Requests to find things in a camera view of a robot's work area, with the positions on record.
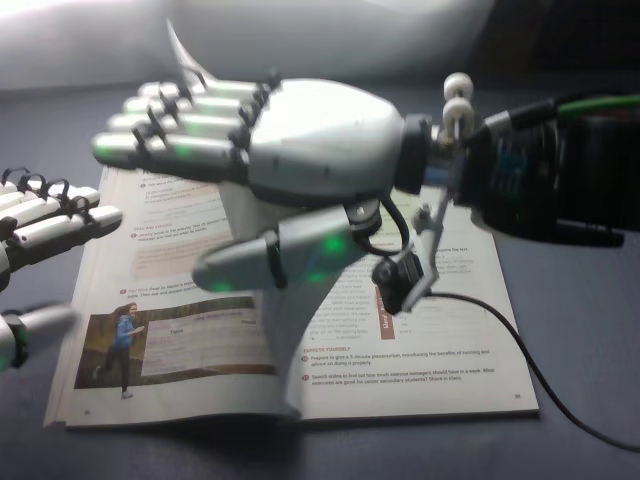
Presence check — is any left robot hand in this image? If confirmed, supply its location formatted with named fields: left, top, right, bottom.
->
left=0, top=166, right=125, bottom=375

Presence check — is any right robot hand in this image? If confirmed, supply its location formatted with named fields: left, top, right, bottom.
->
left=91, top=73, right=406, bottom=296

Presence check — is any textbook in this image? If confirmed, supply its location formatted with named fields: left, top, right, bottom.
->
left=42, top=19, right=542, bottom=432

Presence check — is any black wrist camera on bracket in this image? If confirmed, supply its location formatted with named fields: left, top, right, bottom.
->
left=372, top=199, right=450, bottom=316

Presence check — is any thin black camera cable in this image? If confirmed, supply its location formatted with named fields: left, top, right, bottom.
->
left=424, top=292, right=640, bottom=452

